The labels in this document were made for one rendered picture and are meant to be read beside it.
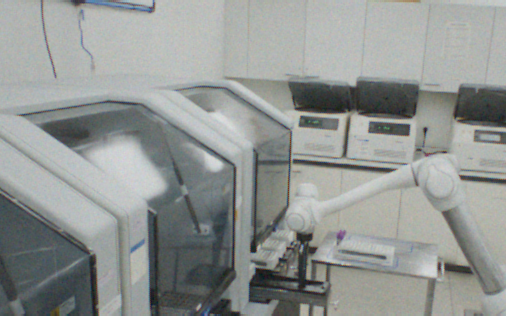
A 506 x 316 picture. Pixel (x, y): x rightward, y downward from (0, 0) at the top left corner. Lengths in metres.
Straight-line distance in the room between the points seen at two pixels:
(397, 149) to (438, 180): 2.55
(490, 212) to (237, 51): 2.59
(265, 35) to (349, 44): 0.75
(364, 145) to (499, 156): 1.08
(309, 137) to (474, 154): 1.36
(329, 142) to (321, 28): 0.98
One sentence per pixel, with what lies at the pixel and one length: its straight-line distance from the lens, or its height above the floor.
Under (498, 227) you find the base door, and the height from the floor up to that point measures 0.46.
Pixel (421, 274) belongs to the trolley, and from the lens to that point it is 2.57.
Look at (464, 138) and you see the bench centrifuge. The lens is 4.48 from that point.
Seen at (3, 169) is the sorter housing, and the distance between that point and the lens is 1.26.
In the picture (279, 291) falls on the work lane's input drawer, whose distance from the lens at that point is 2.32.
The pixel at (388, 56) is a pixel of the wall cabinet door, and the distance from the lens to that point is 4.67.
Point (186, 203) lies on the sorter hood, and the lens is 1.54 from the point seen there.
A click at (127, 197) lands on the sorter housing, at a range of 1.34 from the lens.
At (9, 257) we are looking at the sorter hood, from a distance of 1.08.
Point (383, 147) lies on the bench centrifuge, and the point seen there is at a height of 1.03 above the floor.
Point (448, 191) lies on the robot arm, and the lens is 1.94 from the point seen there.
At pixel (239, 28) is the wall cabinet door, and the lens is 4.93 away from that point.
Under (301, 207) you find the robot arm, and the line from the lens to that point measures 2.06.
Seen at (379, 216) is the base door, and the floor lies 0.44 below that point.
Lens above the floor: 1.83
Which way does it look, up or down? 15 degrees down
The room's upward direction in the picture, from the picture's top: 3 degrees clockwise
